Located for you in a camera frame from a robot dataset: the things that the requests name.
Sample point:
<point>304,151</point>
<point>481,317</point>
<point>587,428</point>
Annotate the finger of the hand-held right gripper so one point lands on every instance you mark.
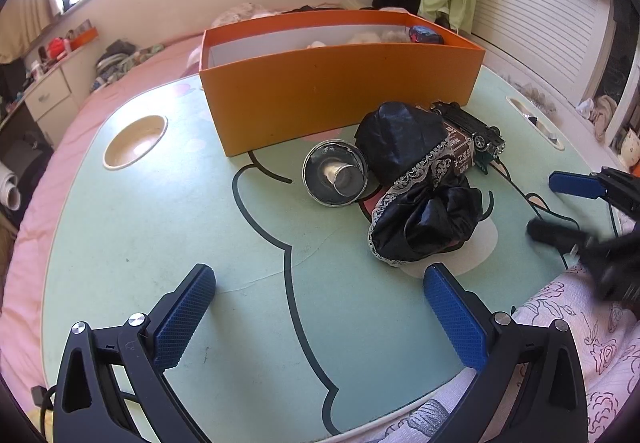
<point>552,232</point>
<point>575,184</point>

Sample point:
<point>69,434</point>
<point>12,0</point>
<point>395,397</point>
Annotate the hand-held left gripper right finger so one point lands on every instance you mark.
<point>455,318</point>

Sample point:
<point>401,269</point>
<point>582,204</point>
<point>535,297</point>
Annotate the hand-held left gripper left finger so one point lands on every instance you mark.
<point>182,318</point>

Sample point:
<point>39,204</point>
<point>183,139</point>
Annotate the black lace trimmed cloth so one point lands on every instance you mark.
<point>425,218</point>

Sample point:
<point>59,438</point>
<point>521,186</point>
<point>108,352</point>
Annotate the black toy car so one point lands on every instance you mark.
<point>475,130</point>

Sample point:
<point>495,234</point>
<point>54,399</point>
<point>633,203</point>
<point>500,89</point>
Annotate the brown carton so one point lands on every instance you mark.
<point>460,148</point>

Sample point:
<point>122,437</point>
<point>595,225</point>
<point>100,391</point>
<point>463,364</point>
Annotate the silver metal bowl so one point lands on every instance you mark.
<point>320,165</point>

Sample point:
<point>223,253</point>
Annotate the orange cardboard box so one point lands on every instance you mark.
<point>325,98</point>

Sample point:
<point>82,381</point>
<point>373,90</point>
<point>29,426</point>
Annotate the green cartoon print desktop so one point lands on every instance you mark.
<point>150,223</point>

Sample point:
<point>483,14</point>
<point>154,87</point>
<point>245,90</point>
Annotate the pink crumpled cloth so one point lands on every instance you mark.
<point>605,110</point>

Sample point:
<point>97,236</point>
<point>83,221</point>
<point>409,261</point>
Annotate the pink bedsheet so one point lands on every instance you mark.
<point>30,273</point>

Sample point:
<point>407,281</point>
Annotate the white louvered door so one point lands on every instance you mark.
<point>540,8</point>

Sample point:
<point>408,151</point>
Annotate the rolled white paper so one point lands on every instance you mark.
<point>10,185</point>

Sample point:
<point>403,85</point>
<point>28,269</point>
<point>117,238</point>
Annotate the black bag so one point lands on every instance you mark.
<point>25,158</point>

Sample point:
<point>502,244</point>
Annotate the white drawer cabinet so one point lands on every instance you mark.
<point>47,95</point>

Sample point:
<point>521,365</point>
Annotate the pile of clothes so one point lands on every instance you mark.
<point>117,63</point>

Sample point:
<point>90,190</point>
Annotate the orange shelf box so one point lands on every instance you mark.
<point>82,38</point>

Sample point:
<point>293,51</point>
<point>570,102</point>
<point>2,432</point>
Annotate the red round item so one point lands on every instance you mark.
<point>58,47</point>

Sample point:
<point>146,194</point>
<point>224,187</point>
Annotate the beige curtain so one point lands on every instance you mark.
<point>25,23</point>

